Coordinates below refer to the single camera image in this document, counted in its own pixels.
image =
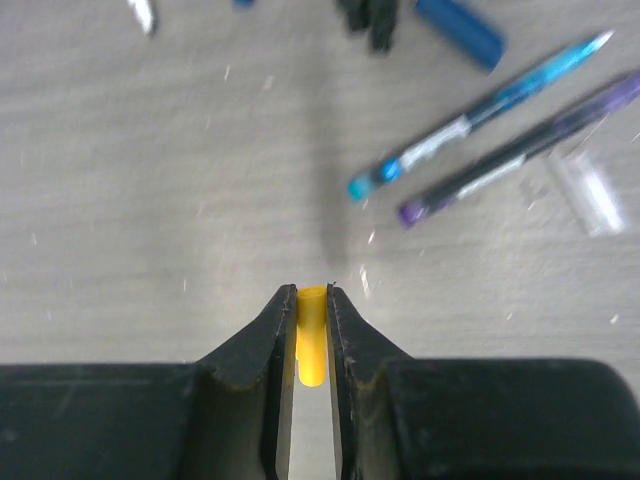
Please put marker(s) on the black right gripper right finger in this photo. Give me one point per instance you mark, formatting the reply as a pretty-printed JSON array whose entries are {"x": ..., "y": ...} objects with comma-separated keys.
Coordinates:
[{"x": 364, "y": 437}]

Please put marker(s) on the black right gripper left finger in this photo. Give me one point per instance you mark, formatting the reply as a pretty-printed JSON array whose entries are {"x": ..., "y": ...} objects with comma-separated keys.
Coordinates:
[{"x": 240, "y": 421}]

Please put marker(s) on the yellow pen cap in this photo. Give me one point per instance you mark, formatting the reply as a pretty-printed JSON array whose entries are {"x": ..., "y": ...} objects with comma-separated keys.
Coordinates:
[{"x": 311, "y": 340}]

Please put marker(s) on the white pen blue end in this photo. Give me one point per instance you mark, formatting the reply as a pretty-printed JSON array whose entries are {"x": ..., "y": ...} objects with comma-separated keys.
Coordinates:
[{"x": 244, "y": 3}]

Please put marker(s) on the cyan gel pen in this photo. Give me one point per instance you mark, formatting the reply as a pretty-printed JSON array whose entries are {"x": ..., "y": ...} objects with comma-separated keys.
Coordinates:
[{"x": 393, "y": 166}]

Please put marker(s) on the clear pen cap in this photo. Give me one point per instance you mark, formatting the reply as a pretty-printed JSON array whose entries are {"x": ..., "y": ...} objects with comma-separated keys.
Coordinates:
[{"x": 588, "y": 192}]

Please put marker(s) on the black pen cap white end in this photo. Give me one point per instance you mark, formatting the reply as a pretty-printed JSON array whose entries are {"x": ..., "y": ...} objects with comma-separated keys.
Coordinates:
[{"x": 356, "y": 13}]

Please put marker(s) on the dark blue pen cap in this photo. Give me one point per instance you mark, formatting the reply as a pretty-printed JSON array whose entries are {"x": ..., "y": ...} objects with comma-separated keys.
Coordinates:
[{"x": 467, "y": 30}]

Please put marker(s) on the purple gel pen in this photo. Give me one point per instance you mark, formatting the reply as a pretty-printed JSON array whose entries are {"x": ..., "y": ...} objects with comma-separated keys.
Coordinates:
[{"x": 516, "y": 153}]

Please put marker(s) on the white pen black tip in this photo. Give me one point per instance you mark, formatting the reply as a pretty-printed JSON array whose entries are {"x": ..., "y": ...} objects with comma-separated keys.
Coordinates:
[{"x": 145, "y": 15}]

